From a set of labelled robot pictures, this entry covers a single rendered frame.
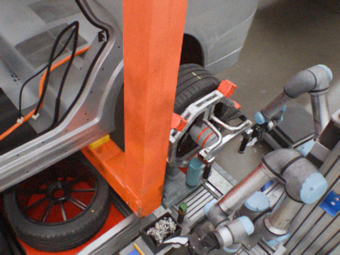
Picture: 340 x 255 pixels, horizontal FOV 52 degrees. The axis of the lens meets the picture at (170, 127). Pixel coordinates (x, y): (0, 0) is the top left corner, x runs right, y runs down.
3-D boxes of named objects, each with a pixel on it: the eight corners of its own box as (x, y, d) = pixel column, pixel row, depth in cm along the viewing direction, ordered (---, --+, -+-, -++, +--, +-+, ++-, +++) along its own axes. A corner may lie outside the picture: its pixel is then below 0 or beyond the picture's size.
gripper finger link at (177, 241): (163, 250, 136) (187, 253, 135) (163, 241, 132) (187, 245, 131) (164, 243, 138) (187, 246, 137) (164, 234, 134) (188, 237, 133)
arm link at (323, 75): (308, 159, 208) (296, 69, 193) (325, 150, 214) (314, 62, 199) (326, 164, 197) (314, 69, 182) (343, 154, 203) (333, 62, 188)
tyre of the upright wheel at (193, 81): (218, 71, 253) (168, 51, 197) (243, 90, 242) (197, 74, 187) (170, 144, 272) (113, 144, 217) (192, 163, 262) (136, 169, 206)
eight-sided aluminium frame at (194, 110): (217, 135, 257) (233, 78, 216) (223, 141, 254) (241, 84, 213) (161, 173, 230) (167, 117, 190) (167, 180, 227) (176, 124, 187)
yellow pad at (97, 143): (98, 127, 239) (98, 122, 235) (110, 139, 232) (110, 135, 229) (81, 137, 232) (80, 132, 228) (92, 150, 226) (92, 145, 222)
